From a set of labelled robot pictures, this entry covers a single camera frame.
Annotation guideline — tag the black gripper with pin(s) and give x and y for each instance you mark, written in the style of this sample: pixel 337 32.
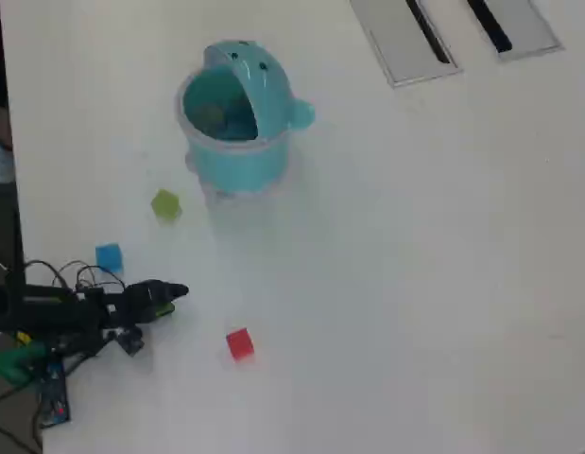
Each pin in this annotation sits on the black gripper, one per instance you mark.
pixel 131 305

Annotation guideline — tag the blue lego block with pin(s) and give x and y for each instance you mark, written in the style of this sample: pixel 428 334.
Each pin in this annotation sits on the blue lego block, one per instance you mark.
pixel 108 257

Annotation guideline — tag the red lego block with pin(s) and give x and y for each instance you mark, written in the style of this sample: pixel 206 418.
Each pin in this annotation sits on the red lego block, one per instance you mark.
pixel 239 343

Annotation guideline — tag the green lego block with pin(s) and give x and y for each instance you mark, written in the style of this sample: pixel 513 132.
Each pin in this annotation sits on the green lego block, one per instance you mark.
pixel 166 205

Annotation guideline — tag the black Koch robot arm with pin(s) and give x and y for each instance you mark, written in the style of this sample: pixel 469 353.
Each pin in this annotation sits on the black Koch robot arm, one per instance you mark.
pixel 60 314

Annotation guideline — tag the teal whale-shaped bin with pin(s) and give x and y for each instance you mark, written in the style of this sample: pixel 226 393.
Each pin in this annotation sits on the teal whale-shaped bin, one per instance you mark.
pixel 235 161

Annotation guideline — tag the blue circuit board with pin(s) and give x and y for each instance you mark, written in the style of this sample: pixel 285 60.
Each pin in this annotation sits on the blue circuit board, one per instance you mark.
pixel 55 397

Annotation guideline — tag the yellow connector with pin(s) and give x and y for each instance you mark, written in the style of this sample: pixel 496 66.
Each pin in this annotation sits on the yellow connector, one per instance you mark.
pixel 22 338

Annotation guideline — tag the green table clamp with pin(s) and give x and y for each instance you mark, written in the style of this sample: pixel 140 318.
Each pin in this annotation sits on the green table clamp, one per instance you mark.
pixel 13 361

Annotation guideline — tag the grey green crumpled ball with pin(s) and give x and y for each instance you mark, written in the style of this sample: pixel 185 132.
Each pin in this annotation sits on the grey green crumpled ball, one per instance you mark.
pixel 209 116

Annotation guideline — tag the white grey shoe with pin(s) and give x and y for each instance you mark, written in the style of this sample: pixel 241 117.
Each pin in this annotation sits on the white grey shoe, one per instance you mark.
pixel 0 163

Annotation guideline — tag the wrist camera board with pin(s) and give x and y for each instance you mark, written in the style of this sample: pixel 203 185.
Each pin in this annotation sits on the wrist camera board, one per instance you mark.
pixel 131 341

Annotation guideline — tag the black vertical post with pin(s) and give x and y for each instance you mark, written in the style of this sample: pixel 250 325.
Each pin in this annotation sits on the black vertical post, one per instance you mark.
pixel 15 246

